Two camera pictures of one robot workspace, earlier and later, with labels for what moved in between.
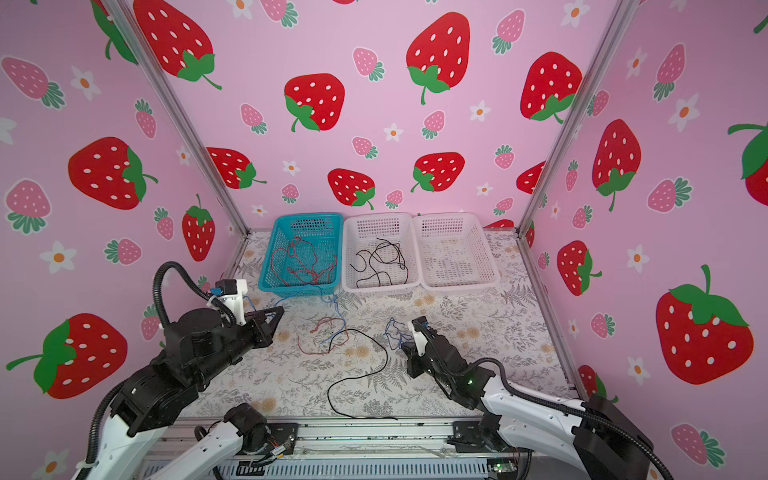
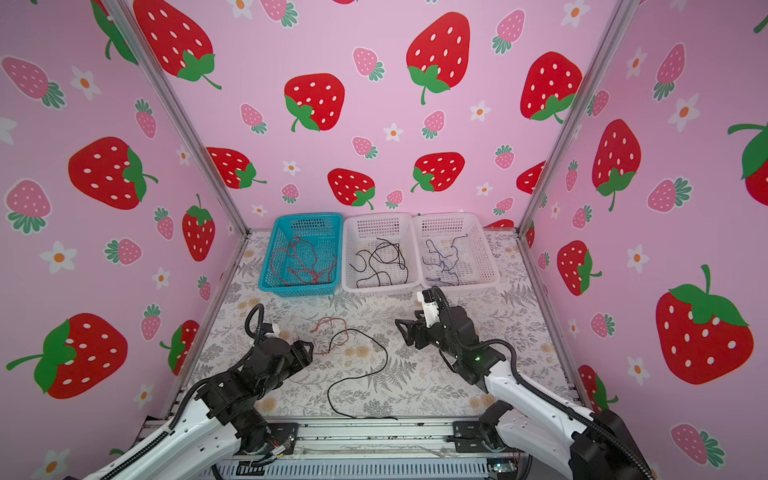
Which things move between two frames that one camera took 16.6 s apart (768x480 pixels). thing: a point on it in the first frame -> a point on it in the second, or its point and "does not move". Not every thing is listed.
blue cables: x=394 y=330 -> x=442 y=262
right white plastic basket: x=454 y=252 does not move
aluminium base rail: x=414 y=449 does not move
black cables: x=357 y=380 does not move
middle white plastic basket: x=380 y=253 does not move
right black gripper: x=411 y=358 -> x=413 y=326
